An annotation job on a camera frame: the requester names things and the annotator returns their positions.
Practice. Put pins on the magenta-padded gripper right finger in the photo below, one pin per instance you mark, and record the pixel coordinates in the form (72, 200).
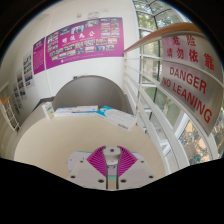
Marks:
(131, 170)

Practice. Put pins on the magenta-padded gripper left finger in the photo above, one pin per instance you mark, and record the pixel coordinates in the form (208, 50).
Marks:
(91, 170)

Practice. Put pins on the white charger block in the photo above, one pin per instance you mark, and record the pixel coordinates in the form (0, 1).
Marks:
(111, 155)

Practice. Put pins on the flat white and teal box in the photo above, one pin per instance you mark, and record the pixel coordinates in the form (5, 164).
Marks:
(116, 117)

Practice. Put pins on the white railing with wooden handrail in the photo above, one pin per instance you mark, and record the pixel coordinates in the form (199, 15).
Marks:
(150, 110)

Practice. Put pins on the white stair railing wooden handrail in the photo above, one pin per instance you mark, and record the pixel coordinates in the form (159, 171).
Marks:
(9, 115)

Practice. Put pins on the silver red-lettered warning sign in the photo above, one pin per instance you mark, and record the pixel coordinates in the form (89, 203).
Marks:
(191, 83)

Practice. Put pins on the white photo poster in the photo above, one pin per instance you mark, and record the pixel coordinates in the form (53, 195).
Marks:
(28, 69)
(21, 83)
(15, 95)

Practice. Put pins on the narrow magenta poster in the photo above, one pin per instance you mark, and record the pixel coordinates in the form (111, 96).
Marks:
(38, 56)

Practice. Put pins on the large magenta photo poster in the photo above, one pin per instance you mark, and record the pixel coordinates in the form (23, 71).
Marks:
(83, 41)

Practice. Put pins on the white-framed glass window wall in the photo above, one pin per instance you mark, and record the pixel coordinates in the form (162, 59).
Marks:
(150, 16)

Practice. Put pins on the white wall-mounted device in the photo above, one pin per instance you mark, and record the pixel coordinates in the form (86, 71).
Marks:
(93, 14)

